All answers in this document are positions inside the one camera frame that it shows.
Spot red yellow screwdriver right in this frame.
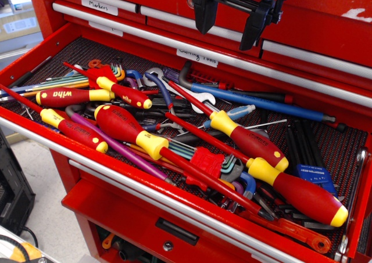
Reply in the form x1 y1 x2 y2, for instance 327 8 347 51
165 112 349 227

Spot small red yellow screwdriver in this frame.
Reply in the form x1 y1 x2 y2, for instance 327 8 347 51
63 62 152 109

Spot white Cutting Tools label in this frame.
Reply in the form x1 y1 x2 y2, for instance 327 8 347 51
176 49 219 68

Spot blue hex key holder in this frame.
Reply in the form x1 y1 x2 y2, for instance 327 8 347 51
295 164 338 198

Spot red yellow screwdriver left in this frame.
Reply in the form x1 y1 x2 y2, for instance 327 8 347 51
1 84 109 153

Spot large red yellow screwdriver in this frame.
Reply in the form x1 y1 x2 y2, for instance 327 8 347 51
94 105 274 221

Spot black box on floor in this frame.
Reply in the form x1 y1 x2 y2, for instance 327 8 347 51
1 133 35 235

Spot white Markers label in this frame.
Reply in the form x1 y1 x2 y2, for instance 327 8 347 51
81 0 119 16

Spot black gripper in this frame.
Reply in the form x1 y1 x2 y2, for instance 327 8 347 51
193 0 286 51

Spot open red drawer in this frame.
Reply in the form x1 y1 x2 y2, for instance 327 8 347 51
0 21 372 263

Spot purple hex key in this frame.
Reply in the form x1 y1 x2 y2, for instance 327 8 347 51
65 105 176 186

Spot red yellow screwdriver upper middle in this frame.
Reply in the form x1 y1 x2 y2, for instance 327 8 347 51
168 81 289 171

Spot silver wrench at right edge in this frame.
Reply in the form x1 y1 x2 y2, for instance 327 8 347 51
334 147 370 262

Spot orange plastic tool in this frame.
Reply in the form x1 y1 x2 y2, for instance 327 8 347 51
235 209 331 254

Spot colourful hex key set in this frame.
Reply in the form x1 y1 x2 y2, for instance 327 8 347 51
1 65 126 102

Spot silver open-end wrench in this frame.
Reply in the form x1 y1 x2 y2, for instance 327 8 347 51
142 68 216 105

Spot blue handled pliers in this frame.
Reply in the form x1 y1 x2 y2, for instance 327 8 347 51
144 72 184 134

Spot red tool chest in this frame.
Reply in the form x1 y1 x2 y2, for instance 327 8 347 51
27 0 372 263

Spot red yellow Wiha screwdriver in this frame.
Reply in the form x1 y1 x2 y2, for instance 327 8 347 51
35 87 115 108

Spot red hex key holder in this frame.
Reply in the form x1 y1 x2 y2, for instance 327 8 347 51
184 147 225 191

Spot long blue hex key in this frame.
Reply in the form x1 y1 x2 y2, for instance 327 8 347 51
178 61 336 124

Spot light blue small screwdriver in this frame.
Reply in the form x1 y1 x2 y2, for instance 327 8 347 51
202 104 256 129

